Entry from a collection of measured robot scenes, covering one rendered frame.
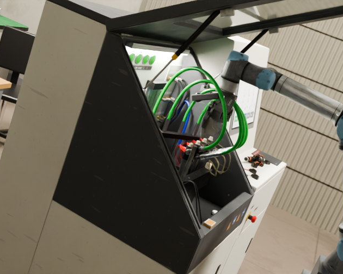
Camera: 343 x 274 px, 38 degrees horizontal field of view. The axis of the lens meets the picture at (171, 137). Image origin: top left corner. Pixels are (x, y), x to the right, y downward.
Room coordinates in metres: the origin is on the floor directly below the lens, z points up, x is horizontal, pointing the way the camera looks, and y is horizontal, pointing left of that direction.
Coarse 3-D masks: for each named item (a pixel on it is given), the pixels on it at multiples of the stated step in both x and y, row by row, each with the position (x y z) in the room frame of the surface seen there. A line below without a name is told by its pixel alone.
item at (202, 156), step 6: (192, 84) 2.04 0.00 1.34; (186, 90) 2.05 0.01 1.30; (180, 96) 2.05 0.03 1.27; (174, 102) 2.06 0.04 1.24; (234, 102) 1.98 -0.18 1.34; (174, 108) 2.06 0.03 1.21; (234, 108) 1.97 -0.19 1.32; (168, 120) 2.05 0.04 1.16; (240, 120) 1.96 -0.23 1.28; (240, 126) 1.95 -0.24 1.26; (240, 132) 1.95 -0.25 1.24; (240, 138) 1.95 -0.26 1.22; (228, 150) 1.96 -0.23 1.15; (204, 156) 1.98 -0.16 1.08; (210, 156) 1.97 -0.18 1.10; (216, 156) 1.97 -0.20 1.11
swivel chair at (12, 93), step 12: (12, 36) 4.08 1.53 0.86; (24, 36) 4.11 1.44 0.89; (0, 48) 4.05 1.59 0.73; (12, 48) 4.08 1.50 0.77; (24, 48) 4.10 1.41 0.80; (0, 60) 4.05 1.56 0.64; (12, 60) 4.07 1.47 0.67; (24, 60) 4.09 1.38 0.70; (24, 72) 4.08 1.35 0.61; (12, 84) 4.05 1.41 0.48; (12, 96) 3.74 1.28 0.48; (0, 108) 3.89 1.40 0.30; (0, 120) 3.89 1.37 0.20; (0, 132) 3.91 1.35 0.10
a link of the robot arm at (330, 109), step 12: (276, 72) 1.97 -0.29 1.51; (276, 84) 1.94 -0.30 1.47; (288, 84) 1.93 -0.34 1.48; (300, 84) 1.93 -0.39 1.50; (288, 96) 1.93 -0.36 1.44; (300, 96) 1.90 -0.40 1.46; (312, 96) 1.89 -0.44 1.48; (324, 96) 1.89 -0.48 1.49; (312, 108) 1.89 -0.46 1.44; (324, 108) 1.86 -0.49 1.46; (336, 108) 1.85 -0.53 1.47; (336, 120) 1.84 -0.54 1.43
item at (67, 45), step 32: (64, 0) 1.78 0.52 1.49; (64, 32) 1.77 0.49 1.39; (96, 32) 1.72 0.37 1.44; (32, 64) 1.80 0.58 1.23; (64, 64) 1.75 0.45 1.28; (32, 96) 1.78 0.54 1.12; (64, 96) 1.74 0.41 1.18; (32, 128) 1.77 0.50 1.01; (64, 128) 1.73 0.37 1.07; (0, 160) 1.81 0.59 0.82; (32, 160) 1.76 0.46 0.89; (64, 160) 1.71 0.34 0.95; (0, 192) 1.79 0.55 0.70; (32, 192) 1.74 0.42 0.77; (0, 224) 1.78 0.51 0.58; (32, 224) 1.73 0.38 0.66; (0, 256) 1.76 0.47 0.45; (32, 256) 1.71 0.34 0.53
